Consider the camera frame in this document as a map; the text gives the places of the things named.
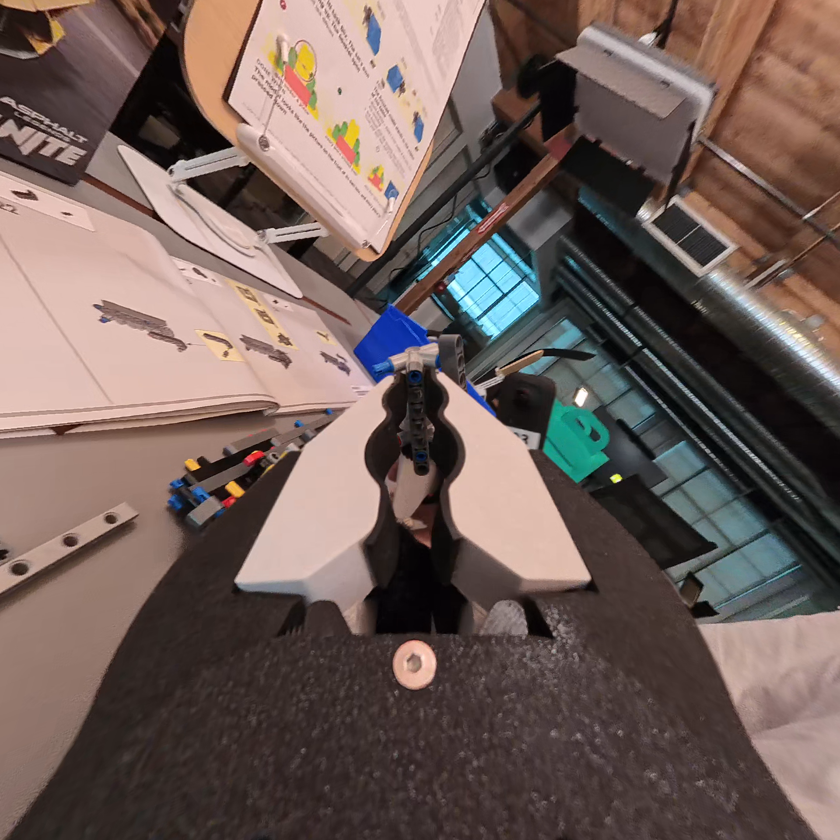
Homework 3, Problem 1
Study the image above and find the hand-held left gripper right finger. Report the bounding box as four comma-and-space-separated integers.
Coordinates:
428, 371, 596, 631

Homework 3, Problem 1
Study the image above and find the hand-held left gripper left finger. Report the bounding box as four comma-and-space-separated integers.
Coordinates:
234, 374, 403, 634

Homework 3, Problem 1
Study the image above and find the lego chassis assembly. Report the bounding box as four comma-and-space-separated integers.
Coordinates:
169, 410, 336, 529

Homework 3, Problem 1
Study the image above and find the small lego beam assembly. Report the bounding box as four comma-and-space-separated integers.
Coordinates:
377, 333, 468, 476

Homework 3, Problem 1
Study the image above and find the long light grey lego beam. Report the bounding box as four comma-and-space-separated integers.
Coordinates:
0, 502, 140, 597

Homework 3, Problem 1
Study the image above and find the lego set box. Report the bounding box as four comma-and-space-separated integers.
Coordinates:
0, 0, 181, 185

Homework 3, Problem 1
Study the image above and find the green plastic tote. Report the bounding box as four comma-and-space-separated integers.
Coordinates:
543, 400, 611, 483

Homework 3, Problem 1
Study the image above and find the blue plastic bin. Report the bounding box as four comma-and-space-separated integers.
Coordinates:
354, 305, 500, 421

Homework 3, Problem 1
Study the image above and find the ceiling air vent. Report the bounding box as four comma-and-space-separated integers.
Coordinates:
640, 197, 739, 277

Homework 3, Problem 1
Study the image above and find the instruction booklet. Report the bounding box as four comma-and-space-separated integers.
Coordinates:
0, 172, 375, 437

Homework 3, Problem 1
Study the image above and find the white stand base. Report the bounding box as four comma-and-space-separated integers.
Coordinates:
118, 146, 329, 299

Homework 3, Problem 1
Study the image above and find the grey ceiling unit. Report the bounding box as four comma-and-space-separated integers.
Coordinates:
558, 23, 718, 191

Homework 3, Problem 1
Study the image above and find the printed instruction sheet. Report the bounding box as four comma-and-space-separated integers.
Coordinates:
226, 0, 488, 227

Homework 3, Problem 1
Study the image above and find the wooden document board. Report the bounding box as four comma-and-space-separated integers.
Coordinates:
182, 0, 490, 262

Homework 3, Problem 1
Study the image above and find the silver air duct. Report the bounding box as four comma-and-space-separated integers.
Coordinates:
696, 269, 840, 421

